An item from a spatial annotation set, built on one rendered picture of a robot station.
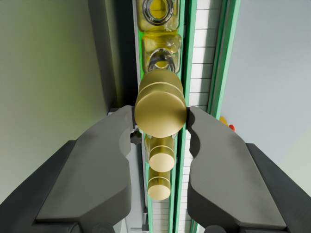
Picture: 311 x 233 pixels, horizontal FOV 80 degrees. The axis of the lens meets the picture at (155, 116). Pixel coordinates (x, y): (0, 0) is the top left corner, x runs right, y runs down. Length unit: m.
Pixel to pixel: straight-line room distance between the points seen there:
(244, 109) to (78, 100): 0.57
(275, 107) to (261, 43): 0.24
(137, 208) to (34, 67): 0.70
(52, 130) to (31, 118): 0.04
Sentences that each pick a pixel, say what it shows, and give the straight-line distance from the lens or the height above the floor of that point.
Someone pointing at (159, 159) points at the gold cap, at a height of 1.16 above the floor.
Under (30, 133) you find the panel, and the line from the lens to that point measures 0.21.
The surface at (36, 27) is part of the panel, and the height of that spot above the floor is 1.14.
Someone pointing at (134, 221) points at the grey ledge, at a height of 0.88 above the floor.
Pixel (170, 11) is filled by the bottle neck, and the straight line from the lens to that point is 0.20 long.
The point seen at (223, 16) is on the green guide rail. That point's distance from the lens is 0.45.
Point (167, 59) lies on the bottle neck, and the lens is 0.20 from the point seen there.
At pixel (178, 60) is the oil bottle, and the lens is 0.26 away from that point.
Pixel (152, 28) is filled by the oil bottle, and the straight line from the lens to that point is 0.25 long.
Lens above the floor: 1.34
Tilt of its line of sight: 60 degrees down
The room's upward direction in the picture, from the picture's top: 177 degrees counter-clockwise
